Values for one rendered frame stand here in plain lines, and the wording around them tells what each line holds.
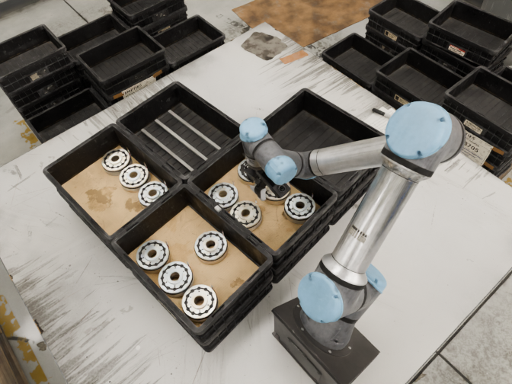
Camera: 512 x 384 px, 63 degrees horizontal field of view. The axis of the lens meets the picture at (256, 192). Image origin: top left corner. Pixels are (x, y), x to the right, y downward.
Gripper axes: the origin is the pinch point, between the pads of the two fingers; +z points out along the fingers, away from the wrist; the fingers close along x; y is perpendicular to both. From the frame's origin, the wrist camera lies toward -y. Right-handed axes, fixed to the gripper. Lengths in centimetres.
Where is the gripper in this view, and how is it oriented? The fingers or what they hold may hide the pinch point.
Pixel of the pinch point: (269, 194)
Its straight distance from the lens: 141.7
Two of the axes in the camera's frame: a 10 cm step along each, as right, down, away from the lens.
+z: 1.1, 5.0, 8.6
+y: -7.2, -5.6, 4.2
